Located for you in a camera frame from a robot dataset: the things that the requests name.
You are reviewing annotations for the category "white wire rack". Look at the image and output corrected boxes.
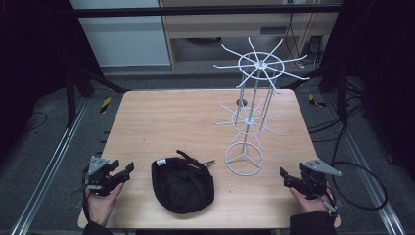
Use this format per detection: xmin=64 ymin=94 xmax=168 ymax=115
xmin=212 ymin=36 xmax=311 ymax=177

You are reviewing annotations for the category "black and yellow tape strip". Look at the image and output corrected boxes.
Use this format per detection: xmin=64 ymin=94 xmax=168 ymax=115
xmin=99 ymin=96 xmax=113 ymax=115
xmin=307 ymin=93 xmax=328 ymax=109

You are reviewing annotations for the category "black cap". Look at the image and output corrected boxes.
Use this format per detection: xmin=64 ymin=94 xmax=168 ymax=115
xmin=150 ymin=149 xmax=216 ymax=215

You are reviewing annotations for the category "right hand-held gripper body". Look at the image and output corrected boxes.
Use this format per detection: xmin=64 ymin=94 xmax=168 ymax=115
xmin=298 ymin=158 xmax=343 ymax=201

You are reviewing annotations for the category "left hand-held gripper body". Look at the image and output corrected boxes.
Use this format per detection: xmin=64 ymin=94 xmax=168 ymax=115
xmin=85 ymin=155 xmax=115 ymax=197

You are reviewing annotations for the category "black horizontal bar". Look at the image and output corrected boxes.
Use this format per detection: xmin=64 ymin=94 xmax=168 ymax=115
xmin=65 ymin=3 xmax=344 ymax=18

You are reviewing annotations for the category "black looped floor cable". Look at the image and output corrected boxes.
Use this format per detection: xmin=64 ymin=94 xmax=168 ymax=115
xmin=330 ymin=161 xmax=390 ymax=212

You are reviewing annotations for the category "black metal stand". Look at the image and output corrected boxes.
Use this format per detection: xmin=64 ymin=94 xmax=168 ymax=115
xmin=63 ymin=62 xmax=130 ymax=128
xmin=280 ymin=58 xmax=351 ymax=125

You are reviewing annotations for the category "person's left hand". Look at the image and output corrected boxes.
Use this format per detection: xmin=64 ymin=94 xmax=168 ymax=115
xmin=85 ymin=181 xmax=125 ymax=228

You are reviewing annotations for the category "aluminium floor rail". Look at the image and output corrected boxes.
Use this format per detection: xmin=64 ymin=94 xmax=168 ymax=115
xmin=9 ymin=97 xmax=90 ymax=235
xmin=321 ymin=94 xmax=407 ymax=235

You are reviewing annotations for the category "light wooden desk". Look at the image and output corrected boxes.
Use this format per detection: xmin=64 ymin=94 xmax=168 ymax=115
xmin=158 ymin=0 xmax=341 ymax=71

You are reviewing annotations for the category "thin black floor cable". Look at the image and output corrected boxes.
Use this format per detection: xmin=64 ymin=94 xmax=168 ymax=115
xmin=22 ymin=111 xmax=49 ymax=132

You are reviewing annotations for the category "black curtain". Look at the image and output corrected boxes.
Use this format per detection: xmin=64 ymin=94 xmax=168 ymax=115
xmin=0 ymin=0 xmax=106 ymax=165
xmin=321 ymin=0 xmax=415 ymax=184

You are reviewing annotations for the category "right gripper cable plug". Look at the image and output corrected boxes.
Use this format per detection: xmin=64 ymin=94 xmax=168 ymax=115
xmin=321 ymin=192 xmax=341 ymax=218

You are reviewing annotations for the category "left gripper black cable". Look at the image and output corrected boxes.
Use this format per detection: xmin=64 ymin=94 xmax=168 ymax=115
xmin=80 ymin=165 xmax=92 ymax=223

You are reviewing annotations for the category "person's right hand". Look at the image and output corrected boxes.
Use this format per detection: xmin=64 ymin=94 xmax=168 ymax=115
xmin=289 ymin=186 xmax=335 ymax=215

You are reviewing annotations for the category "white cabinet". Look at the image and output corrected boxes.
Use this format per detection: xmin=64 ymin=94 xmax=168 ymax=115
xmin=69 ymin=0 xmax=172 ymax=68

